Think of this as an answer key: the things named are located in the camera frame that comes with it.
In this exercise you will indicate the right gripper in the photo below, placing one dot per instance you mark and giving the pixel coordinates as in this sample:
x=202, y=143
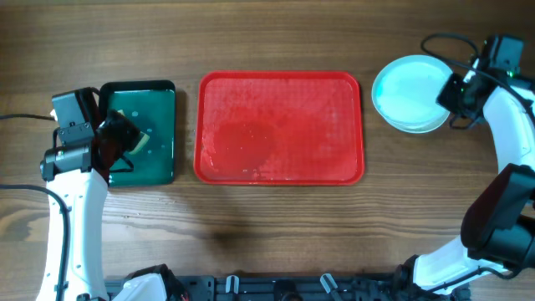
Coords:
x=446, y=96

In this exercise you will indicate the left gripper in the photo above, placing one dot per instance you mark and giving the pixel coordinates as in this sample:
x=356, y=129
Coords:
x=128, y=130

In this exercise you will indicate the green sponge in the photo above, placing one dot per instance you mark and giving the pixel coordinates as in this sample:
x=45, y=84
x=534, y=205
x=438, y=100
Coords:
x=131, y=138

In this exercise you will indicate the light blue plate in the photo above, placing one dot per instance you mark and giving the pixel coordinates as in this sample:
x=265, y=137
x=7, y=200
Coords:
x=406, y=89

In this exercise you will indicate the white plate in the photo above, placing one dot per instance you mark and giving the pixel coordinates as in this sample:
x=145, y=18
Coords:
x=420, y=128

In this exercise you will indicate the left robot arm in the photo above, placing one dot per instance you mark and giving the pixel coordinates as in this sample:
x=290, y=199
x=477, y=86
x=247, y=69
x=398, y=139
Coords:
x=77, y=174

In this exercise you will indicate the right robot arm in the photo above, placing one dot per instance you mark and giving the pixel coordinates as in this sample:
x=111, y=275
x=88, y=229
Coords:
x=496, y=238

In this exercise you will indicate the black tray with green water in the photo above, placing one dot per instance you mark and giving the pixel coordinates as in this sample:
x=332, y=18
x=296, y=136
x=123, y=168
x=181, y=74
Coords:
x=151, y=106

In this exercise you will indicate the red plastic tray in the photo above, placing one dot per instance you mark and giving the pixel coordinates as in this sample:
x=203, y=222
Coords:
x=279, y=128

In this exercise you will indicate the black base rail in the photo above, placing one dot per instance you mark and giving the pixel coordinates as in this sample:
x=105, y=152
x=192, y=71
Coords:
x=360, y=287

